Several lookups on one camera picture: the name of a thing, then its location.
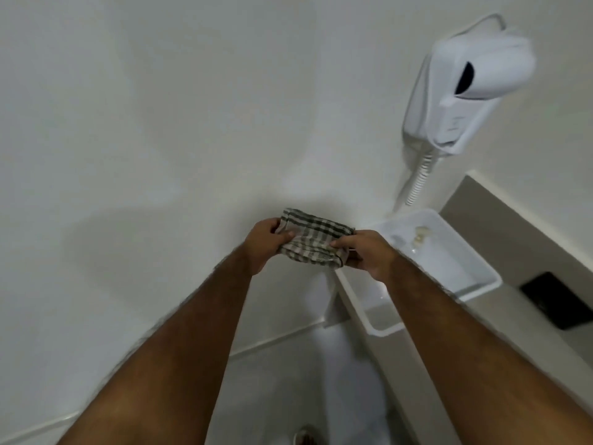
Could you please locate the person's right hand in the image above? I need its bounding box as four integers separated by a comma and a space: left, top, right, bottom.
330, 230, 402, 284

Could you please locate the person's left hand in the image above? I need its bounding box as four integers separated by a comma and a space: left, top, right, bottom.
241, 218, 295, 277

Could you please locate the checked grey cloth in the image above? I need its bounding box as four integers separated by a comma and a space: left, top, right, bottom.
275, 208, 356, 269

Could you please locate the person's right forearm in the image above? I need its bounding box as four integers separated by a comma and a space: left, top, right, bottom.
384, 256, 593, 445

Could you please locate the person's left forearm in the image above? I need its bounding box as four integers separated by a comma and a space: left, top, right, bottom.
56, 248, 254, 445

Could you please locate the white plastic tray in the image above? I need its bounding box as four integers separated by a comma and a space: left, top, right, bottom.
334, 208, 503, 338

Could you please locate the grey cistern ledge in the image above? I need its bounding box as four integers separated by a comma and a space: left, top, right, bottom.
324, 173, 593, 445

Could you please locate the black flush plate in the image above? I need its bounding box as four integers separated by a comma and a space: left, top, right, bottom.
519, 272, 593, 331

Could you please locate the white coiled dryer cord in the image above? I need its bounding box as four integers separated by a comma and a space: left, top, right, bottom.
393, 150, 438, 214

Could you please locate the white wall hair dryer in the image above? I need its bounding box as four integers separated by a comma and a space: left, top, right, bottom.
401, 13, 537, 158

